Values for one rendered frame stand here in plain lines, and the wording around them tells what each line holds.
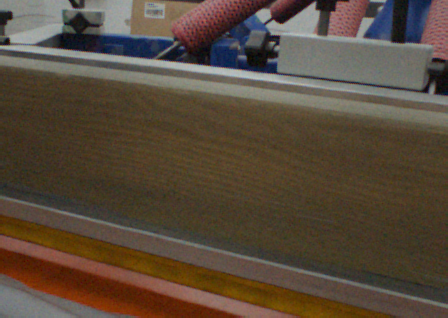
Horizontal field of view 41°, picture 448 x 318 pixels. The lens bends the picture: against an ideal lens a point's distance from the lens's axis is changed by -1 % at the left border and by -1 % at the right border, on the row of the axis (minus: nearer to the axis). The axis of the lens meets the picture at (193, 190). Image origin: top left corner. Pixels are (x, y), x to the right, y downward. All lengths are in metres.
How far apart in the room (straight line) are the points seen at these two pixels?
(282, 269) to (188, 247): 0.04
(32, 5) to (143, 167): 5.39
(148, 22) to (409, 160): 4.27
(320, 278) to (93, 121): 0.13
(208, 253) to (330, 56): 0.31
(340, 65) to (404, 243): 0.30
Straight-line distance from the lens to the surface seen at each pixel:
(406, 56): 0.52
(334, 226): 0.25
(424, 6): 1.05
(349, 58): 0.53
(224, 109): 0.26
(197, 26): 0.92
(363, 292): 0.24
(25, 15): 5.70
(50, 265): 0.33
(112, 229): 0.28
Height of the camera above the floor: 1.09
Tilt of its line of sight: 17 degrees down
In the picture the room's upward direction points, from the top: 4 degrees clockwise
